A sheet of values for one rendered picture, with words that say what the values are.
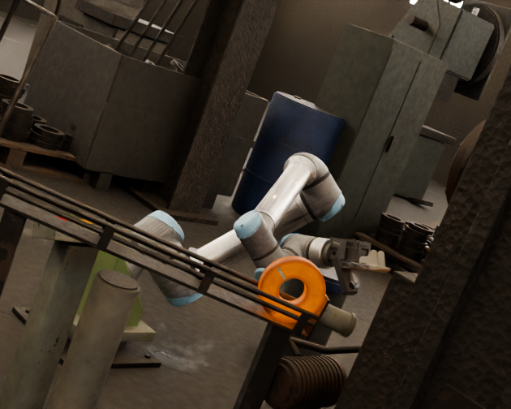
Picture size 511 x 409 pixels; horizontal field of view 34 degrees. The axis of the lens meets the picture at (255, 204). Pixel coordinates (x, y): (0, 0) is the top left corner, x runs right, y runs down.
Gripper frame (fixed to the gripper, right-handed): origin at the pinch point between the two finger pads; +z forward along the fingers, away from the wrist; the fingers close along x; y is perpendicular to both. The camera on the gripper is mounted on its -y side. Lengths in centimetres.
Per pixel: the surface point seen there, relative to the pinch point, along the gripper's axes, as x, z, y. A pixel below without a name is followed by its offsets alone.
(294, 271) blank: -47.3, 7.5, -1.7
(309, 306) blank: -41.9, 9.0, -9.4
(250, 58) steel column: 159, -227, 106
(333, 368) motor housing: -25.1, 5.9, -25.1
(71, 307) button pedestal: -63, -55, -21
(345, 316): -34.2, 13.9, -10.7
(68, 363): -67, -47, -35
